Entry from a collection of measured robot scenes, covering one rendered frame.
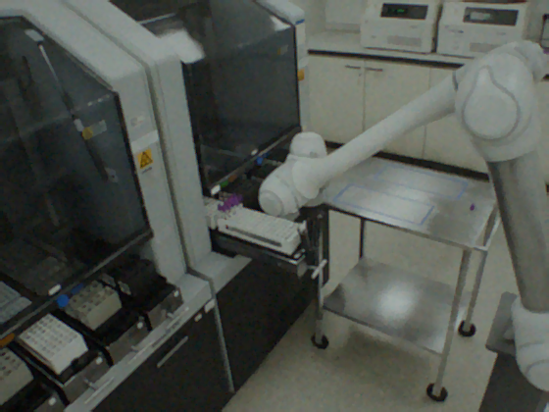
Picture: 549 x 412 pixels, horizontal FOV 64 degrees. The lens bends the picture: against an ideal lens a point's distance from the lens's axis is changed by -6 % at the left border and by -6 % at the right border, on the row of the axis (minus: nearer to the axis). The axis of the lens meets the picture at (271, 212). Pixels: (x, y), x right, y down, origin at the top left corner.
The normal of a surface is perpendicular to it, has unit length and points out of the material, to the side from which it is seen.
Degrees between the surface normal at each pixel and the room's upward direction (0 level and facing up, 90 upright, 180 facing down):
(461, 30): 90
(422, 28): 90
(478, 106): 87
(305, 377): 0
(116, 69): 29
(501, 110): 85
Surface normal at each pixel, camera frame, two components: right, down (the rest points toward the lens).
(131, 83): 0.83, 0.24
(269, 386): -0.07, -0.84
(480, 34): -0.54, 0.47
